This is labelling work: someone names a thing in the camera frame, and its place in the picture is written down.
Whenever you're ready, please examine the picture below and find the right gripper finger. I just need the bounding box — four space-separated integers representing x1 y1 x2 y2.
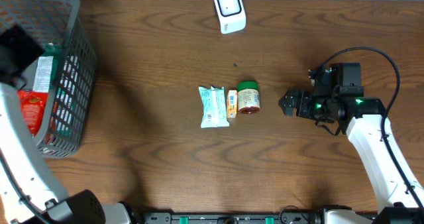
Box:
278 89 293 107
282 105 293 117

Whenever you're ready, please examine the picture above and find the green lid jar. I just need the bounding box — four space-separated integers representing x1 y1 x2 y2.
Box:
237 81 260 114

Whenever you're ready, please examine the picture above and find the small orange box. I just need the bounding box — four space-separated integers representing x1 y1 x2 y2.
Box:
227 89 238 119

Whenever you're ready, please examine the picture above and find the light teal snack pack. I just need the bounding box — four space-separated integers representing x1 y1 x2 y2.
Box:
199 87 230 129

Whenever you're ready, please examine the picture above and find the green white wipes pack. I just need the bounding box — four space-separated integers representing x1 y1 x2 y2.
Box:
32 43 62 93

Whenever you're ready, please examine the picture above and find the red snack bag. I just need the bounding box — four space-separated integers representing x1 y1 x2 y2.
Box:
18 90 48 136

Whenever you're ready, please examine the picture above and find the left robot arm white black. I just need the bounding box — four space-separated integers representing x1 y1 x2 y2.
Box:
1 84 134 224

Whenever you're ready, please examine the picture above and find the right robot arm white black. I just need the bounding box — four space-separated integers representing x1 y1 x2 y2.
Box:
278 89 423 223

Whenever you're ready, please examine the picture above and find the grey plastic shopping basket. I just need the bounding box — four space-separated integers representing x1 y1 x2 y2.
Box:
1 0 97 158

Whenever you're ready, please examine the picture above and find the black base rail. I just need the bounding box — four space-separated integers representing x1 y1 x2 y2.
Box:
142 212 324 224

